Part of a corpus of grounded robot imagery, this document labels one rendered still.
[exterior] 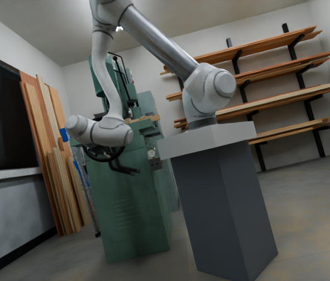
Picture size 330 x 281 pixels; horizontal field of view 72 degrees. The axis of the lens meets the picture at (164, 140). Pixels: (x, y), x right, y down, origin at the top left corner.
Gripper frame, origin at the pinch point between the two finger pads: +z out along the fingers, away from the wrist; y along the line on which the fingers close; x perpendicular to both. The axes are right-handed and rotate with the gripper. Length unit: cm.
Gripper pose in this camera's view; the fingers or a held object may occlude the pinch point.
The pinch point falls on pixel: (107, 154)
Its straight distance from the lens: 138.6
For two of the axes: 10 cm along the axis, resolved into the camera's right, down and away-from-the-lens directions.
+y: -9.7, 2.3, 0.5
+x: 1.9, 8.9, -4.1
